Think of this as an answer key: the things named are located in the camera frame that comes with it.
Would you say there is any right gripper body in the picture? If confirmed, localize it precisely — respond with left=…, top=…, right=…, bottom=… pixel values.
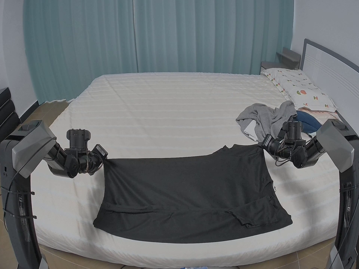
left=265, top=140, right=292, bottom=158

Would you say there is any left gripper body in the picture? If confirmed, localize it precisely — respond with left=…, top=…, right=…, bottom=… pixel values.
left=84, top=154, right=106, bottom=175

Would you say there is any black T-shirt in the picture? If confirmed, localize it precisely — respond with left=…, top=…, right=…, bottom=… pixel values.
left=93, top=143, right=293, bottom=237

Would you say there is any pile of clothes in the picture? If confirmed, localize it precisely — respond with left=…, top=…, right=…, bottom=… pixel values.
left=236, top=100, right=323, bottom=142

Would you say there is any bed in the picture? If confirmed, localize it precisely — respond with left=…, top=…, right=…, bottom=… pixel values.
left=27, top=38, right=359, bottom=269

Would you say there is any white printed pillow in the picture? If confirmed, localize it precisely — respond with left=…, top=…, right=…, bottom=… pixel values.
left=260, top=67, right=337, bottom=113

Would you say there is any grey bedside table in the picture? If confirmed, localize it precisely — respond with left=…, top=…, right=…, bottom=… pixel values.
left=260, top=47, right=301, bottom=71

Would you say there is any black chest of drawers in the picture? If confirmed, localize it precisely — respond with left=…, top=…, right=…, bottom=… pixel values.
left=0, top=87, right=22, bottom=141

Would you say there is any blue-green curtain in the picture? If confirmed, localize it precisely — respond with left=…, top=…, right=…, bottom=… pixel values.
left=135, top=0, right=295, bottom=75
left=23, top=0, right=138, bottom=105

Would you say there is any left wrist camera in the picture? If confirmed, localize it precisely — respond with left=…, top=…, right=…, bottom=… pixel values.
left=94, top=144, right=109, bottom=160

